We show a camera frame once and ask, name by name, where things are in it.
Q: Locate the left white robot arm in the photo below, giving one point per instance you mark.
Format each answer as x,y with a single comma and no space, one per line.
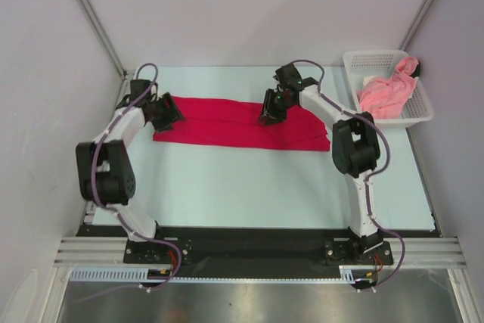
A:
140,227

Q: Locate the white cable duct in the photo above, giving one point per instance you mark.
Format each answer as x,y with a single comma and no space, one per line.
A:
134,275

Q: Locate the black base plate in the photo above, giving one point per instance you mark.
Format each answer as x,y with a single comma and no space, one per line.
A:
253,253

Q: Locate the red t shirt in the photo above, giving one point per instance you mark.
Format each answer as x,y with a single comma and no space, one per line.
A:
234,124

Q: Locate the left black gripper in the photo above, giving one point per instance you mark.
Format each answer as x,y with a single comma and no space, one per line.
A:
177,116

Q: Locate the aluminium frame post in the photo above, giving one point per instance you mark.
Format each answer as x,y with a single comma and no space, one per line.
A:
102,36
417,22

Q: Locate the pink t shirt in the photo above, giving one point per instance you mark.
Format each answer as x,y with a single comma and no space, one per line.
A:
384,98

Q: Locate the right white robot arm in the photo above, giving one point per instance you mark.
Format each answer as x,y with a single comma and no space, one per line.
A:
355,149

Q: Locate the white plastic basket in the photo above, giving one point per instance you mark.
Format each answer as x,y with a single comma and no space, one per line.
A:
382,63

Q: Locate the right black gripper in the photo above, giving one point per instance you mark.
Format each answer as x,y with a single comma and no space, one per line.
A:
265,113

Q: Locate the left aluminium frame post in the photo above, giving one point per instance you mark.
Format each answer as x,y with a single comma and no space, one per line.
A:
102,36

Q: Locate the right aluminium frame post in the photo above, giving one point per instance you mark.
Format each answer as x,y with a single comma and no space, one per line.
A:
417,22

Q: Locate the aluminium front rail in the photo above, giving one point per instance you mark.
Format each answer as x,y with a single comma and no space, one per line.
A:
420,253

